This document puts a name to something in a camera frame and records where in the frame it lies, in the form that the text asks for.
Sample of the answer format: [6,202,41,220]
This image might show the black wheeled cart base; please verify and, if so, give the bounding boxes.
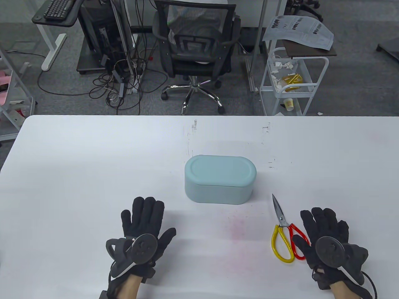
[77,47,113,74]

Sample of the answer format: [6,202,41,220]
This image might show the person's right hand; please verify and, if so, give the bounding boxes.
[292,207,349,290]

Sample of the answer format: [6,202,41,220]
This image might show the white rolling cart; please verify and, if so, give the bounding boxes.
[259,47,329,116]

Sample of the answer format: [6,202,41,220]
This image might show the printed newspaper sheet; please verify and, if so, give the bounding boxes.
[262,15,334,51]

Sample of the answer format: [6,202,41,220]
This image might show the white metal rack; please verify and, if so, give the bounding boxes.
[0,47,36,142]

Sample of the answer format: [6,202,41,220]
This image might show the black mesh office chair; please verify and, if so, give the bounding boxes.
[152,0,241,115]

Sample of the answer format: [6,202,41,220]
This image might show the black keyboard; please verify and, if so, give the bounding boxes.
[43,0,77,21]

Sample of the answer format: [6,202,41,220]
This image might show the yellow packet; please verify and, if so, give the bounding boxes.
[282,73,303,93]

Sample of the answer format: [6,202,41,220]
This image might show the heap of white paper scraps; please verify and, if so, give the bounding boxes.
[270,59,298,91]

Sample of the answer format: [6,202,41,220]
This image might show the white power strip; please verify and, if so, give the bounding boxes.
[126,70,139,95]

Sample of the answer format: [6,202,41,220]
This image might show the black and white hand controller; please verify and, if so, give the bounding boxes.
[315,237,369,285]
[106,234,158,278]

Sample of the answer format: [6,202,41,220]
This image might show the tangle of black cables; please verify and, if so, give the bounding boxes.
[37,31,169,114]

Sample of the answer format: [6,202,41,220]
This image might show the black chair base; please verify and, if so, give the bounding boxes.
[285,0,324,22]

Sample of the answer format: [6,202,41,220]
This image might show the black desk with white leg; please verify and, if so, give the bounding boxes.
[31,0,84,71]

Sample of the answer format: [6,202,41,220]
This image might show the pink tray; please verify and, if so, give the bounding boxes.
[0,70,13,106]

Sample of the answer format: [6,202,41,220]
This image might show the mint green lidded box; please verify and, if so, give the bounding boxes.
[185,155,257,205]

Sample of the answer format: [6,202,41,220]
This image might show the person's left hand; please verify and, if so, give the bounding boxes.
[121,196,176,278]

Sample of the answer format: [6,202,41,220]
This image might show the yellow and red scissors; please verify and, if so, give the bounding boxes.
[271,194,310,263]

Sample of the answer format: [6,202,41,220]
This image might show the brown board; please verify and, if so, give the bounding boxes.
[282,39,338,58]

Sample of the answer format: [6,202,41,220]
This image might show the silver aluminium post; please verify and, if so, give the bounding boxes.
[246,0,271,92]
[111,0,137,94]

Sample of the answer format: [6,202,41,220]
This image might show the black computer tower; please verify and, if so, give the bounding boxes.
[78,0,125,63]

